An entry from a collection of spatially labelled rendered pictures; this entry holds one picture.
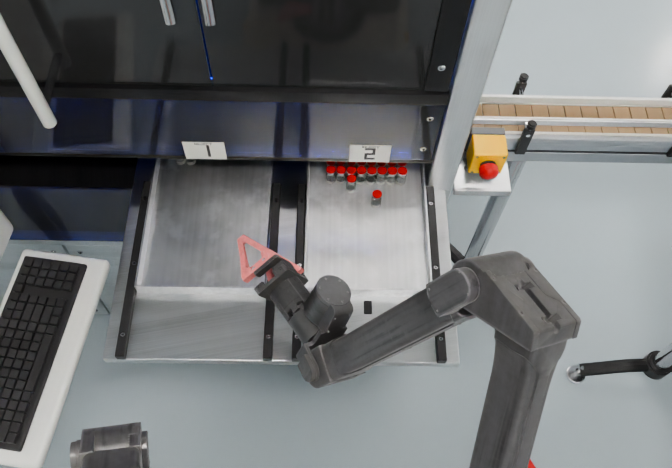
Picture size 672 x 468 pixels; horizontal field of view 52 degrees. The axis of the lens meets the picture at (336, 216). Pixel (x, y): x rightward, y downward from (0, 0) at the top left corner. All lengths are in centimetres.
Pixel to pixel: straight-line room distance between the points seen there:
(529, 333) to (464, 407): 160
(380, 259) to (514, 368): 75
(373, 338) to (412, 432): 133
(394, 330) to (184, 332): 62
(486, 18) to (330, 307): 52
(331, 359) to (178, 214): 63
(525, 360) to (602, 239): 196
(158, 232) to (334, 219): 38
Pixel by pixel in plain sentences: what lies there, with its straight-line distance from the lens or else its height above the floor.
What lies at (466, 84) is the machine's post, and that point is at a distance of 129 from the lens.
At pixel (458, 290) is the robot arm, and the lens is 77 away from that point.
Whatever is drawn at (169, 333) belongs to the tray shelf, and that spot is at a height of 88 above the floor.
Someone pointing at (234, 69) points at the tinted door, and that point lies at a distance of 127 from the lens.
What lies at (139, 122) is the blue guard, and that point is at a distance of 142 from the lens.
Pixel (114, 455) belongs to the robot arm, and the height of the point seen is 140.
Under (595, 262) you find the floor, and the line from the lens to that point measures 264.
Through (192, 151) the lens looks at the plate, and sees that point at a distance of 147.
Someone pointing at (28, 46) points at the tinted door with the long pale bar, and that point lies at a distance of 133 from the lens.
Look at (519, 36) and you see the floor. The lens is 320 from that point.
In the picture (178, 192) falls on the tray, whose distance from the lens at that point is 158.
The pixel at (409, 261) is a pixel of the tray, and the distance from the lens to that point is 148.
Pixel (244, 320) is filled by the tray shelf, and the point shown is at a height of 88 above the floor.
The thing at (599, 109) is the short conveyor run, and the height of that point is 93.
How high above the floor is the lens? 221
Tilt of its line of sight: 60 degrees down
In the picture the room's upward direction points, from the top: 3 degrees clockwise
